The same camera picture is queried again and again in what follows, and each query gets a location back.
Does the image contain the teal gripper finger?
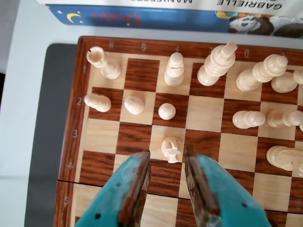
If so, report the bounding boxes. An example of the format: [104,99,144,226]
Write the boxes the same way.
[74,149,152,227]
[184,144,271,227]

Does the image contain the blue Dodo panda book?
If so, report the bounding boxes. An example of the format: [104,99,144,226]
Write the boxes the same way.
[46,4,303,40]

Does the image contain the white wooden bishop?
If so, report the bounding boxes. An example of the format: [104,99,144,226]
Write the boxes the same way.
[271,68,303,94]
[164,52,186,87]

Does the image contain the white wooden pawn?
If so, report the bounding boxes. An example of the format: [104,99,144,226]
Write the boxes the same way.
[124,96,145,115]
[158,103,177,121]
[266,109,303,129]
[232,110,266,130]
[84,93,112,113]

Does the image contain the wooden chess board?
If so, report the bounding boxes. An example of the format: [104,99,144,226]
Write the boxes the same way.
[53,35,303,227]

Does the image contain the white wooden rook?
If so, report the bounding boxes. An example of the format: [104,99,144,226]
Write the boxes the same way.
[86,46,122,80]

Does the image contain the white wooden king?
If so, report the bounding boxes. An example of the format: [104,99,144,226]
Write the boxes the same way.
[196,41,238,87]

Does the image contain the white wooden knight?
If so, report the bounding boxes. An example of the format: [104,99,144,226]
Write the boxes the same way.
[160,136,185,164]
[266,145,303,178]

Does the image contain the white wooden queen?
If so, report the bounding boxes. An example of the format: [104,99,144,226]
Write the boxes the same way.
[235,53,289,92]

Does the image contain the white Manifeste de Mode book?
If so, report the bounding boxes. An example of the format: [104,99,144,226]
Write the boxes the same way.
[36,0,303,19]

